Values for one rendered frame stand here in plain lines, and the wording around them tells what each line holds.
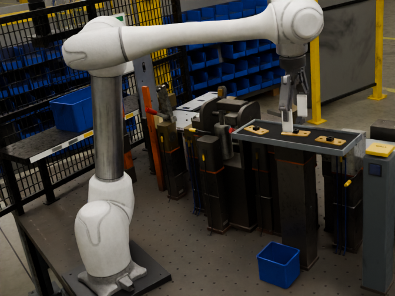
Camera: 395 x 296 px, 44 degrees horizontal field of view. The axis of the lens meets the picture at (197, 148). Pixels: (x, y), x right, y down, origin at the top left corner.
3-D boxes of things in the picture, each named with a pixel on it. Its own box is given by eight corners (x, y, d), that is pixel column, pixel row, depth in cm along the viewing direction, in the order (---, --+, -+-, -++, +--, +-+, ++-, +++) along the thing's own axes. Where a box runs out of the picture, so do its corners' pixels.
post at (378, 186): (394, 282, 152) (398, 151, 135) (385, 296, 147) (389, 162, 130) (369, 274, 156) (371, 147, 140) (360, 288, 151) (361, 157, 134)
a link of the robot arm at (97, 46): (114, 24, 133) (121, 16, 145) (50, 37, 134) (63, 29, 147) (127, 71, 138) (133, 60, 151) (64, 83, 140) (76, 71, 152)
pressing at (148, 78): (159, 110, 242) (149, 41, 229) (143, 118, 234) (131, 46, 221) (158, 110, 243) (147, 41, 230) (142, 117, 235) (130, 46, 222)
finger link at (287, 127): (291, 108, 141) (291, 110, 141) (293, 131, 144) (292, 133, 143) (281, 108, 143) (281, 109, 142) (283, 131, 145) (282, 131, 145)
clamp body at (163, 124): (188, 195, 222) (177, 121, 209) (173, 204, 215) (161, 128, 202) (177, 192, 226) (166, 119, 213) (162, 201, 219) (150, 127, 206)
